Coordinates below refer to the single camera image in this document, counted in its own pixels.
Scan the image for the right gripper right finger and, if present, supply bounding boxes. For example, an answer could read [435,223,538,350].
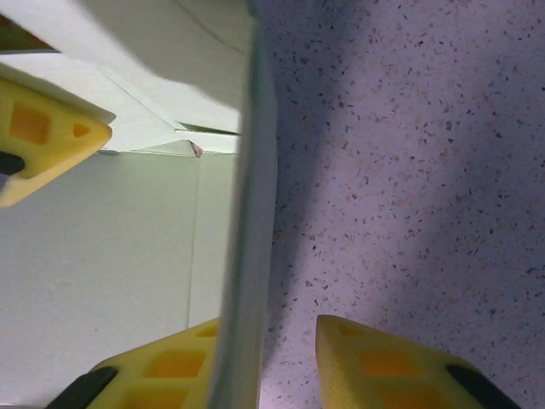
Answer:
[315,314,523,409]

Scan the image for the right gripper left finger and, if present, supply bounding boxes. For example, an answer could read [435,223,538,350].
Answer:
[46,317,222,409]

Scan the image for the light green paper box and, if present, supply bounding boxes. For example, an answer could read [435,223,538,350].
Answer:
[0,0,280,409]

